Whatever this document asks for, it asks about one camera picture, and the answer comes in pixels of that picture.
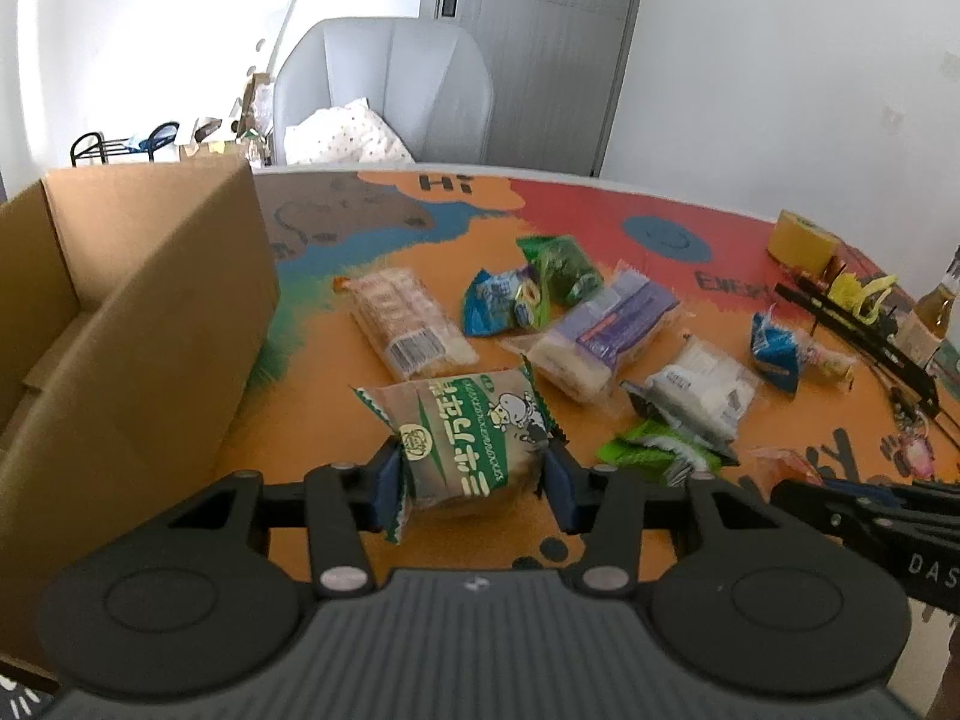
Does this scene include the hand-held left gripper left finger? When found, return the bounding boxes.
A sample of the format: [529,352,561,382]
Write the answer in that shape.
[169,437,406,602]

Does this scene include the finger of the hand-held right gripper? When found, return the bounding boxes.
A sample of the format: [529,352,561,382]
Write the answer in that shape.
[771,476,960,537]

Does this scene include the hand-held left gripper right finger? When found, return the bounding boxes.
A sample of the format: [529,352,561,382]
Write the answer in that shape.
[544,441,785,601]

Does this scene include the green cow-print bread packet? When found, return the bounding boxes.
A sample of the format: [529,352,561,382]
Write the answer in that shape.
[352,360,567,545]

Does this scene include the small bright green snack packet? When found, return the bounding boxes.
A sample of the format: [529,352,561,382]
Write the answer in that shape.
[596,420,740,488]

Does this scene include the white and grey snack packet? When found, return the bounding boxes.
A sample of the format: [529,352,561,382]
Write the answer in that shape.
[621,330,762,458]

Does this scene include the brown cardboard box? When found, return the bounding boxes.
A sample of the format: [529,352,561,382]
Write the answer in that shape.
[0,160,281,683]

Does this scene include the small pink snack packet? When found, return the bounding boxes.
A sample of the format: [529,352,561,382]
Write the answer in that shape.
[750,446,826,496]

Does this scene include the small yellowish snack packet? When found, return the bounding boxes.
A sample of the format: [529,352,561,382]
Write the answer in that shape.
[795,337,857,389]

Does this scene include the purple and white snack packet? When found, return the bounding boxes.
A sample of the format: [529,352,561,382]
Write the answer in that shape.
[502,262,683,402]

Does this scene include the long clear cracker packet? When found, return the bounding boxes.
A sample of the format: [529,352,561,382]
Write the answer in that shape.
[334,268,481,383]

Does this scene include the blue triangular snack packet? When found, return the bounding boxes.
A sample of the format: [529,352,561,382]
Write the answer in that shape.
[750,307,803,395]

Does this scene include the black folded tripod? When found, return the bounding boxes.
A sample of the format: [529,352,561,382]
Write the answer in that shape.
[772,281,942,415]

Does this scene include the glass bottle with label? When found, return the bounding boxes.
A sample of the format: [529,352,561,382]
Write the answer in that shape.
[896,244,960,374]

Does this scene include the yellow plastic bag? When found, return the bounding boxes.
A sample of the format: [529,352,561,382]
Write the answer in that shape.
[829,274,899,325]

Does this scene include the dark green snack packet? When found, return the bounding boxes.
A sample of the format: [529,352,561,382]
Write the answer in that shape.
[516,234,605,308]

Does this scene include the yellow box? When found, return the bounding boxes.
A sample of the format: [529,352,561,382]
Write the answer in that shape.
[765,210,845,278]

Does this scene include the white dotted pillow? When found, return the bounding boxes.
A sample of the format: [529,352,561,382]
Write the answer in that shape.
[283,97,416,166]

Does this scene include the cardboard box with clutter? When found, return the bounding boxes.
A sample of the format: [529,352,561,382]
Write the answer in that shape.
[178,73,275,166]

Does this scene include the grey armchair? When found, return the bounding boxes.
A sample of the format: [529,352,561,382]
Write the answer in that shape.
[271,17,496,166]

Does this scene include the blue item on shoe rack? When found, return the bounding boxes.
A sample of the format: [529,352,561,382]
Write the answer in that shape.
[129,124,181,155]

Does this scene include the black metal shoe rack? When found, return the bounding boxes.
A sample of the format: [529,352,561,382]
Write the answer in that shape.
[71,120,181,166]

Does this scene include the grey door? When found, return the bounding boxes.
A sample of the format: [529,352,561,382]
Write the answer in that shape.
[420,0,650,177]

